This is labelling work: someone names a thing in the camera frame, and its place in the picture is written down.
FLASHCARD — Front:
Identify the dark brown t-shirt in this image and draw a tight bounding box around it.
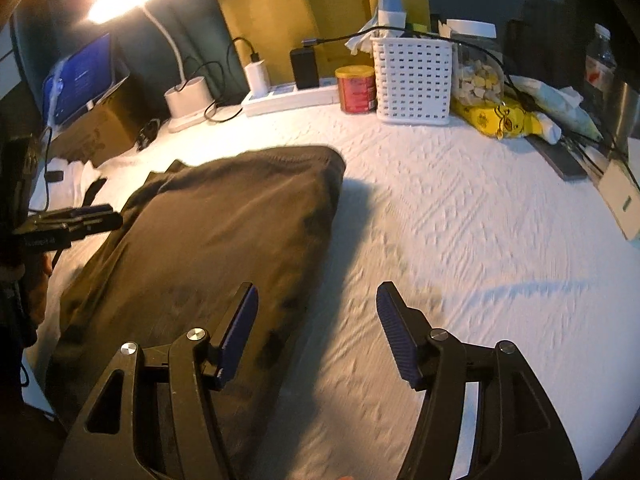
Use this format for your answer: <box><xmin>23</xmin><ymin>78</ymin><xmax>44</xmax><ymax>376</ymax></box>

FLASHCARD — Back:
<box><xmin>46</xmin><ymin>145</ymin><xmax>345</xmax><ymax>478</ymax></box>

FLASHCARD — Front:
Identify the person left hand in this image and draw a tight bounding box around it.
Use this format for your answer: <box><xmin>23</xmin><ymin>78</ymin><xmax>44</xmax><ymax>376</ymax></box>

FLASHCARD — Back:
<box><xmin>1</xmin><ymin>254</ymin><xmax>53</xmax><ymax>327</ymax></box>

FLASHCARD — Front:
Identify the brown cardboard box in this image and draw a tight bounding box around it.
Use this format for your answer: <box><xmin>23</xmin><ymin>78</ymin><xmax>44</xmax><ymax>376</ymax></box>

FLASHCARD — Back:
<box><xmin>50</xmin><ymin>76</ymin><xmax>152</xmax><ymax>167</ymax></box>

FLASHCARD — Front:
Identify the blue screen tablet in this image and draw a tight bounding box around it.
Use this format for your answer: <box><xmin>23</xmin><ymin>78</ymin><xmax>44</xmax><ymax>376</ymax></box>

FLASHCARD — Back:
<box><xmin>41</xmin><ymin>32</ymin><xmax>130</xmax><ymax>127</ymax></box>

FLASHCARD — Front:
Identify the white desk lamp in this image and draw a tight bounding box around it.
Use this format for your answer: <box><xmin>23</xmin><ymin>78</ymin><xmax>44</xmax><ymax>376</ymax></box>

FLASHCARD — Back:
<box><xmin>87</xmin><ymin>0</ymin><xmax>228</xmax><ymax>133</ymax></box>

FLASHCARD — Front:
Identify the white textured table cloth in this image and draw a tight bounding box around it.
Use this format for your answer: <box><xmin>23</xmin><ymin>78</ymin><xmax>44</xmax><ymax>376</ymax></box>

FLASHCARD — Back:
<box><xmin>98</xmin><ymin>105</ymin><xmax>639</xmax><ymax>479</ymax></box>

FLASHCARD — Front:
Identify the white charger plug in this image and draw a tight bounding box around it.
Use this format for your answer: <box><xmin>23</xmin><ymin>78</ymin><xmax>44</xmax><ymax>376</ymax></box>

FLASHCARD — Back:
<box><xmin>244</xmin><ymin>60</ymin><xmax>271</xmax><ymax>99</ymax></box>

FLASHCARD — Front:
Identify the white power strip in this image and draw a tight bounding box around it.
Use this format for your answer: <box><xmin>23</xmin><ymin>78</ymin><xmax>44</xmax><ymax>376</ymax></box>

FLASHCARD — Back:
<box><xmin>241</xmin><ymin>78</ymin><xmax>340</xmax><ymax>117</ymax></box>

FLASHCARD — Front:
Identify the green tissue box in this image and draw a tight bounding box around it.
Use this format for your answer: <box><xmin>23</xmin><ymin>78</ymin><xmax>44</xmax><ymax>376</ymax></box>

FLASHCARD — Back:
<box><xmin>598</xmin><ymin>138</ymin><xmax>640</xmax><ymax>242</ymax></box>

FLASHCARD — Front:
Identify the dark phone near tissue box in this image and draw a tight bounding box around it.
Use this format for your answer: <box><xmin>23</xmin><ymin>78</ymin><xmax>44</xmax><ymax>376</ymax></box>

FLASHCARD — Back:
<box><xmin>526</xmin><ymin>136</ymin><xmax>588</xmax><ymax>182</ymax></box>

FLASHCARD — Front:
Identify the black power adapter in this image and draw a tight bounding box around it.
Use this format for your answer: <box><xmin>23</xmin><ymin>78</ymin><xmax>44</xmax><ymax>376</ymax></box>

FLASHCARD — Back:
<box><xmin>290</xmin><ymin>47</ymin><xmax>320</xmax><ymax>90</ymax></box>

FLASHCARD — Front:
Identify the yellow curtain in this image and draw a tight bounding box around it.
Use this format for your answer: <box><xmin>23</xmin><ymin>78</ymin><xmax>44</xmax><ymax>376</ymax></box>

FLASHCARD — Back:
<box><xmin>202</xmin><ymin>0</ymin><xmax>433</xmax><ymax>86</ymax></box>

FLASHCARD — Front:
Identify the yellow snack bag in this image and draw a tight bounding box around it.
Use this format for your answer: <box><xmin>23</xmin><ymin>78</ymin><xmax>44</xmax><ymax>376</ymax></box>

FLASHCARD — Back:
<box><xmin>451</xmin><ymin>99</ymin><xmax>544</xmax><ymax>140</ymax></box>

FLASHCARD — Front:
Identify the red tin can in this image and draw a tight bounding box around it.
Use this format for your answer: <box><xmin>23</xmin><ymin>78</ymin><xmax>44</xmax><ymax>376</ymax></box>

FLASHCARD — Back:
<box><xmin>335</xmin><ymin>65</ymin><xmax>376</xmax><ymax>114</ymax></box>

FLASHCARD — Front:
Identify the white plastic wrapper bag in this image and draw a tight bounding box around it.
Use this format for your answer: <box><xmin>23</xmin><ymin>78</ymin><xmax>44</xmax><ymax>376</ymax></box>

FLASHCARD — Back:
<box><xmin>511</xmin><ymin>76</ymin><xmax>603</xmax><ymax>145</ymax></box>

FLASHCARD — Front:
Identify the steel thermos cup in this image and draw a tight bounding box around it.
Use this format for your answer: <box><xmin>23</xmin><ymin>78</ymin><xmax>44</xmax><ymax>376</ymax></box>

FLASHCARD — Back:
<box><xmin>605</xmin><ymin>76</ymin><xmax>640</xmax><ymax>155</ymax></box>

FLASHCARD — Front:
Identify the clear jar with white lid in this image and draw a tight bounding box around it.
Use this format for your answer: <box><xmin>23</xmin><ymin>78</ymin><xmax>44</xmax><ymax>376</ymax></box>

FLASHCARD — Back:
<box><xmin>442</xmin><ymin>18</ymin><xmax>504</xmax><ymax>107</ymax></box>

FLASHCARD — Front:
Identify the white perforated plastic basket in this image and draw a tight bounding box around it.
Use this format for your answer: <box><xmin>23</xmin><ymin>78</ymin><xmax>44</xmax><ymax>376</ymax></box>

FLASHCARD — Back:
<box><xmin>372</xmin><ymin>37</ymin><xmax>452</xmax><ymax>126</ymax></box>

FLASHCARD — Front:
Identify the plastic water bottle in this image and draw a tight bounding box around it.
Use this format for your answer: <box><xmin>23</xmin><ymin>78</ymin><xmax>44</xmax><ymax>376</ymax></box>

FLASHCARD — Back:
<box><xmin>585</xmin><ymin>24</ymin><xmax>617</xmax><ymax>108</ymax></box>

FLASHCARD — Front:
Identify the black strap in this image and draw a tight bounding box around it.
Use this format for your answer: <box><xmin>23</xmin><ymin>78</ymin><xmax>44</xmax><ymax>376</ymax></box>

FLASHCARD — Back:
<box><xmin>49</xmin><ymin>176</ymin><xmax>109</xmax><ymax>269</ymax></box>

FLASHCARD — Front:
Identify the black cable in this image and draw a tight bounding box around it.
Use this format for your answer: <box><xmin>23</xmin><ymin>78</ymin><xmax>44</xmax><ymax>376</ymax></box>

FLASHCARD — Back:
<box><xmin>177</xmin><ymin>24</ymin><xmax>640</xmax><ymax>191</ymax></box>

